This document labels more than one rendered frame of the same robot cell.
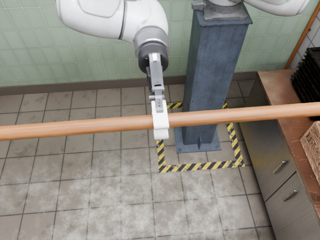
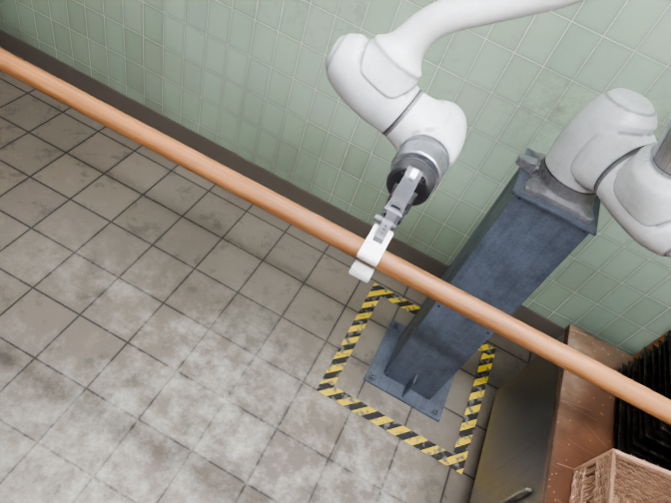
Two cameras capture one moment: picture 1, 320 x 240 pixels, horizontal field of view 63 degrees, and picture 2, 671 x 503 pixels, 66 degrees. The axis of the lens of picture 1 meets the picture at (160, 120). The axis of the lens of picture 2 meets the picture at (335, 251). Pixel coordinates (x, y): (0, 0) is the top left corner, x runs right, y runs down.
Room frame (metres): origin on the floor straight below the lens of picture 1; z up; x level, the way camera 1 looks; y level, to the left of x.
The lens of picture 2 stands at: (-0.19, -0.06, 1.72)
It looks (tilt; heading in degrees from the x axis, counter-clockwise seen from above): 48 degrees down; 13
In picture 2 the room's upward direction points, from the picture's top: 23 degrees clockwise
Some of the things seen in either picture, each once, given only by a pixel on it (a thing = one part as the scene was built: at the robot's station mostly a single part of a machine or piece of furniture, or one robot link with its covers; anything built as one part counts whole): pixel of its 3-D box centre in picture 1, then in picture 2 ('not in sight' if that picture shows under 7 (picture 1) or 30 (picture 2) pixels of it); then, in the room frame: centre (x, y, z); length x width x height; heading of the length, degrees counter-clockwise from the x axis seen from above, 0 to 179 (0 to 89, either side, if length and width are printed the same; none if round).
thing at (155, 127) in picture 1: (159, 114); (375, 244); (0.32, 0.00, 1.21); 0.07 x 0.03 x 0.01; 5
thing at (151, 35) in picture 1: (151, 47); (418, 167); (0.55, 0.02, 1.20); 0.09 x 0.06 x 0.09; 95
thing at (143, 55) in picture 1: (154, 67); (405, 191); (0.47, 0.01, 1.20); 0.09 x 0.07 x 0.08; 5
